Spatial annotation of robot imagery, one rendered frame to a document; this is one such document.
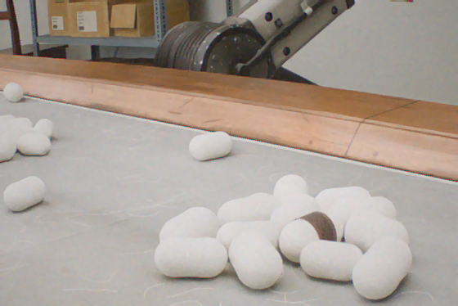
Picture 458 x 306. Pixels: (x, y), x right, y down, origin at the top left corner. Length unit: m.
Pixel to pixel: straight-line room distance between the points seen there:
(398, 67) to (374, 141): 2.26
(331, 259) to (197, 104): 0.35
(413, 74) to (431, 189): 2.29
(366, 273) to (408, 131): 0.22
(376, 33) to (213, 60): 1.89
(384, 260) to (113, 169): 0.28
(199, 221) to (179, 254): 0.03
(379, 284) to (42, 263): 0.18
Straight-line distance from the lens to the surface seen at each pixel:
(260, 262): 0.32
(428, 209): 0.42
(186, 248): 0.34
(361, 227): 0.35
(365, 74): 2.87
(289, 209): 0.37
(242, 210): 0.38
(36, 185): 0.47
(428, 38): 2.69
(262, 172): 0.50
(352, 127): 0.53
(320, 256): 0.33
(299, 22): 1.05
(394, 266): 0.31
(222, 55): 0.97
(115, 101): 0.74
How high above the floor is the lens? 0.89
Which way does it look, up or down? 15 degrees down
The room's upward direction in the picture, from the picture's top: 4 degrees counter-clockwise
